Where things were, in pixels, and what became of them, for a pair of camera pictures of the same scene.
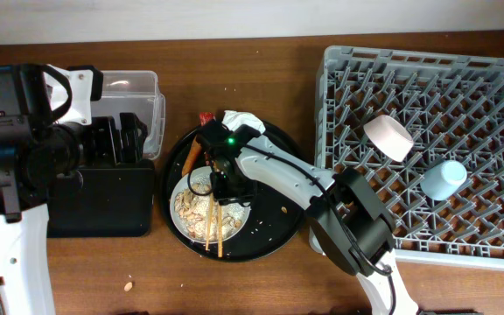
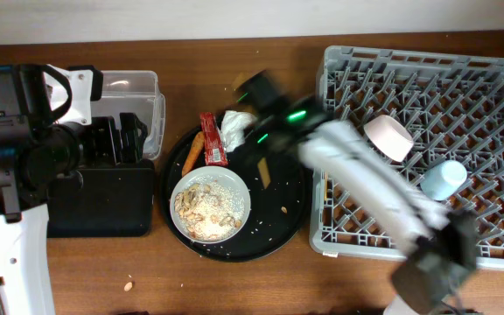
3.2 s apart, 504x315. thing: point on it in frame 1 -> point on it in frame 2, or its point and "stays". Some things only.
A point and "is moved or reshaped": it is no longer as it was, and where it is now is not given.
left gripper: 110,150 stays
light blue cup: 442,181 stays
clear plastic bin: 136,92 stays
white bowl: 389,136 stays
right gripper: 227,192 -> 252,131
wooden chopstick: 209,220 is moved or reshaped
